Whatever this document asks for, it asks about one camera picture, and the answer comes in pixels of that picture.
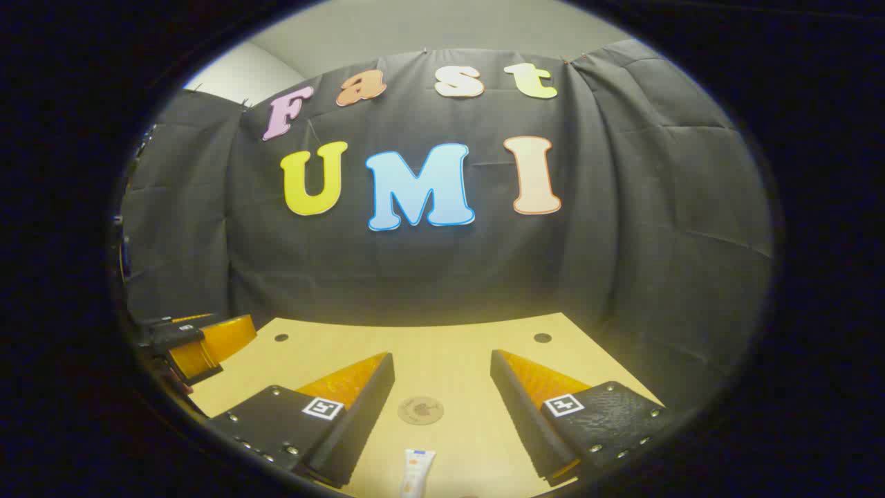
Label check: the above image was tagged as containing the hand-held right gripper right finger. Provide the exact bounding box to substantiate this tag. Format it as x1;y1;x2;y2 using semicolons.
490;349;673;487

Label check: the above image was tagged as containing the round wooden coaster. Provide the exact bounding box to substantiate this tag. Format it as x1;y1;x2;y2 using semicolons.
398;396;445;425

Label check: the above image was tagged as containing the light wooden desktop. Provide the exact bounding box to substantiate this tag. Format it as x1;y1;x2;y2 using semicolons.
190;311;668;498

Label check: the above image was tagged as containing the black backdrop cloth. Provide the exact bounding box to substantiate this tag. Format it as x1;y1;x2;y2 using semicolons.
118;38;774;388

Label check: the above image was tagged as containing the white toothpaste tube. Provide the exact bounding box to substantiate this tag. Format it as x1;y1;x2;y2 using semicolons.
400;448;437;496

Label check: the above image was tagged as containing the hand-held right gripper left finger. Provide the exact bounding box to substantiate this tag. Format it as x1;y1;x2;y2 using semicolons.
206;351;396;490

